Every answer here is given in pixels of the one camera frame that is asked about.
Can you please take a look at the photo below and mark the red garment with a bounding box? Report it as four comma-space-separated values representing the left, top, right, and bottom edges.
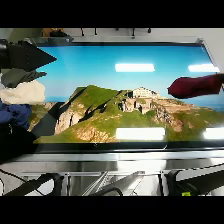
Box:
167, 73, 224, 100

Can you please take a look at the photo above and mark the cream garment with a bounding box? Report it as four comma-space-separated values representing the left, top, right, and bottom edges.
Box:
0, 79, 47, 106

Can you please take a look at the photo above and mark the blue garment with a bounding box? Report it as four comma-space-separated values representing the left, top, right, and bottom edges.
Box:
0, 100, 34, 131

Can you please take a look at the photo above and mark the grey garment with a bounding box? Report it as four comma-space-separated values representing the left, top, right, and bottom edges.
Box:
0, 67, 48, 89

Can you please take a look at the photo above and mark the black garment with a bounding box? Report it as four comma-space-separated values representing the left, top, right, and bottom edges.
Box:
0, 122, 38, 163

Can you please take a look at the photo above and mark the silver frame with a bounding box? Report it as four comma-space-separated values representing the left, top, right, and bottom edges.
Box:
0, 149, 224, 197

